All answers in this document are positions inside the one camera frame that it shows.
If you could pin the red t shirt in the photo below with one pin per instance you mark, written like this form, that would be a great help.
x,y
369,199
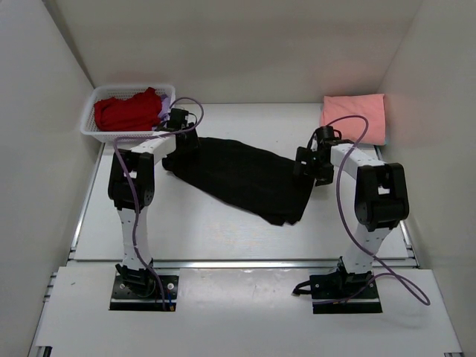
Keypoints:
x,y
138,113

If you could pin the folded pink t shirt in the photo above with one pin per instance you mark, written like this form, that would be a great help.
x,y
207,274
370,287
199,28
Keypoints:
x,y
344,114

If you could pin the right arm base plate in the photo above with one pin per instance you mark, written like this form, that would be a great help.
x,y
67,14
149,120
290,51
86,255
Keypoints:
x,y
332,296

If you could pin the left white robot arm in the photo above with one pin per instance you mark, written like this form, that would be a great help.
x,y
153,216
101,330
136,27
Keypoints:
x,y
131,188

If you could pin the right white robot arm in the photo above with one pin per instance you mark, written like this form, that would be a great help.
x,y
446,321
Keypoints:
x,y
380,204

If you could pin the white plastic basket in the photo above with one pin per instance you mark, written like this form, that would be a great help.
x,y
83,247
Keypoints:
x,y
120,91

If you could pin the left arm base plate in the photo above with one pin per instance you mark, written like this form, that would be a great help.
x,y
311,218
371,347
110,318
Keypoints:
x,y
148,298

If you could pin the black t shirt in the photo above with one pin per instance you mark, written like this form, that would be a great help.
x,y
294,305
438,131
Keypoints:
x,y
251,179

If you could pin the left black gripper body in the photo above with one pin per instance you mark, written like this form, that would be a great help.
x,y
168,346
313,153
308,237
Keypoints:
x,y
192,140

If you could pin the aluminium table rail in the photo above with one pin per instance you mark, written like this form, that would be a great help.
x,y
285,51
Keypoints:
x,y
189,229

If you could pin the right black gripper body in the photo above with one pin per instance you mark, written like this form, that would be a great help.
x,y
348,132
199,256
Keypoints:
x,y
320,170

